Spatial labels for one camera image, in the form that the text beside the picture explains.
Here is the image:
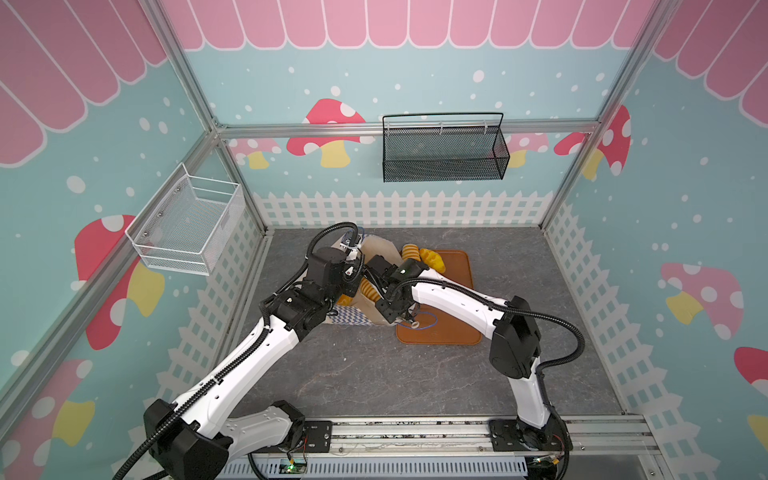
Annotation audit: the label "checkered paper bag blue handles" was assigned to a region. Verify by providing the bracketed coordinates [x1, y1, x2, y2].
[323, 230, 439, 333]

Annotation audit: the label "ridged yellow fake bread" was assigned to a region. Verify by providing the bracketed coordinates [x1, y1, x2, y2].
[401, 244, 421, 261]

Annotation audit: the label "yellow fake croissant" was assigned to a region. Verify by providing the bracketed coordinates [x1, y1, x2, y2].
[419, 248, 446, 274]

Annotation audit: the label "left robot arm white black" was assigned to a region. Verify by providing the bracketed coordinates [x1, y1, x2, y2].
[114, 222, 364, 479]

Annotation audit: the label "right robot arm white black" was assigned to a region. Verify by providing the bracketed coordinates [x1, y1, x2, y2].
[363, 255, 586, 454]

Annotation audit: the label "yellow fake bread roll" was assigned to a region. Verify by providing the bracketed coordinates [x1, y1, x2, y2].
[360, 279, 382, 303]

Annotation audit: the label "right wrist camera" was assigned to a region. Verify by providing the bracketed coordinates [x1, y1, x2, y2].
[363, 255, 429, 289]

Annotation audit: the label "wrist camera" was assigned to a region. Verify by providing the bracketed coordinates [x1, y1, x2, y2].
[363, 255, 429, 289]
[305, 243, 364, 299]

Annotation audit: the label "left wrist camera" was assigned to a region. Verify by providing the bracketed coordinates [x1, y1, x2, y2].
[305, 243, 364, 299]

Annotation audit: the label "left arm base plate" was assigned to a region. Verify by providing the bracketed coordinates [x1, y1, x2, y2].
[256, 420, 333, 454]

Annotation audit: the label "white mesh wall basket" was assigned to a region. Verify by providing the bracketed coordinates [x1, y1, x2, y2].
[125, 164, 246, 276]

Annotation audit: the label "black mesh wall basket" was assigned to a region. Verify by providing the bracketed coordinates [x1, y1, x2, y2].
[381, 112, 511, 183]

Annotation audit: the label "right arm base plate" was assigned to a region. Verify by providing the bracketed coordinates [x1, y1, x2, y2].
[488, 416, 573, 452]

